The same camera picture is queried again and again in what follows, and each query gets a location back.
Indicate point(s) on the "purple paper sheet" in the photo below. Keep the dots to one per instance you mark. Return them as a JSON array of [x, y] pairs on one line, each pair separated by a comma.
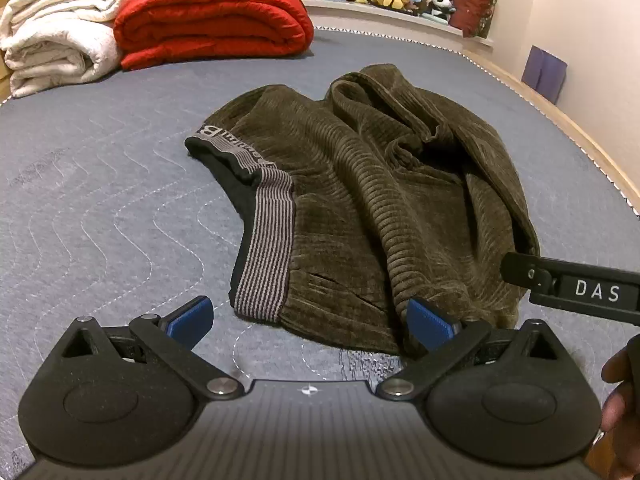
[[545, 75]]

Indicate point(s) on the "white window ledge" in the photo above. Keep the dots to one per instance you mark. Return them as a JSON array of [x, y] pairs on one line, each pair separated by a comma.
[[400, 21]]

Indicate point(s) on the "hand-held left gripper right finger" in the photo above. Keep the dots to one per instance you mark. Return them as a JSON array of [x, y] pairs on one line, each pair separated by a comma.
[[425, 321]]

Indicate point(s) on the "dark red pillow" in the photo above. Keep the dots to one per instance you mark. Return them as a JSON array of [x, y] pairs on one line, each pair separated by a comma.
[[475, 7]]

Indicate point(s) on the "white folded blanket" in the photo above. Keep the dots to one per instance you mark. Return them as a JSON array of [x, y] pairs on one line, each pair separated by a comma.
[[50, 45]]

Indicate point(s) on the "red folded quilt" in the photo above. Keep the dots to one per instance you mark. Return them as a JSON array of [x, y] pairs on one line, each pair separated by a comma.
[[210, 20]]

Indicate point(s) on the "panda plush toy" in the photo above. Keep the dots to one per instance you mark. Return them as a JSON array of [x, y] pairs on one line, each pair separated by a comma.
[[442, 2]]

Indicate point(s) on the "grey quilted mattress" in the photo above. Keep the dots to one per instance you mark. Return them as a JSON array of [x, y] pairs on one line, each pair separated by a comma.
[[100, 185]]

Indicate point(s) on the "person's right hand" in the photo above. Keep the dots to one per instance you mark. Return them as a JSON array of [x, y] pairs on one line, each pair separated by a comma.
[[622, 395]]

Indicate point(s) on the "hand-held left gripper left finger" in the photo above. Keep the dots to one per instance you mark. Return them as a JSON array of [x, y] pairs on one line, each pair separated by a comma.
[[192, 317]]

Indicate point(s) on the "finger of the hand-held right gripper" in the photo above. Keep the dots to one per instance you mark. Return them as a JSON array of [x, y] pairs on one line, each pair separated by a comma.
[[517, 270]]

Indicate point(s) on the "wooden bed frame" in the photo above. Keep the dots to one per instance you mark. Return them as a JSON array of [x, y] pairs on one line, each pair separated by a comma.
[[565, 117]]

